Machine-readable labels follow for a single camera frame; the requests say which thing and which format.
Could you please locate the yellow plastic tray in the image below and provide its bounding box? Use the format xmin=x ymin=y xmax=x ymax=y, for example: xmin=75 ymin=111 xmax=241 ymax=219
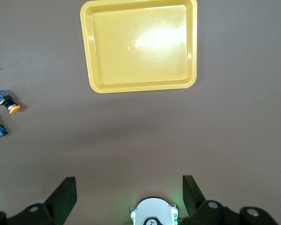
xmin=80 ymin=0 xmax=199 ymax=95

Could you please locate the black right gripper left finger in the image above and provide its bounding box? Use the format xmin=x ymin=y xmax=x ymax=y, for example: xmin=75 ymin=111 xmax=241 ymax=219
xmin=8 ymin=176 xmax=77 ymax=225

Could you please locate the yellow mushroom push button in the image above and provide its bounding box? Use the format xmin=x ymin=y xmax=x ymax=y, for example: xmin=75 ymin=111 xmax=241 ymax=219
xmin=0 ymin=90 xmax=22 ymax=115

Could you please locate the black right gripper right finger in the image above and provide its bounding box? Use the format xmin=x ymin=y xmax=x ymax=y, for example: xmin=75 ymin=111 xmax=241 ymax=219
xmin=179 ymin=174 xmax=241 ymax=225

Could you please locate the brown table mat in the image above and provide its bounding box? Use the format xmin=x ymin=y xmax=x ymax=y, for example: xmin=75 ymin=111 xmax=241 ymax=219
xmin=0 ymin=0 xmax=281 ymax=225

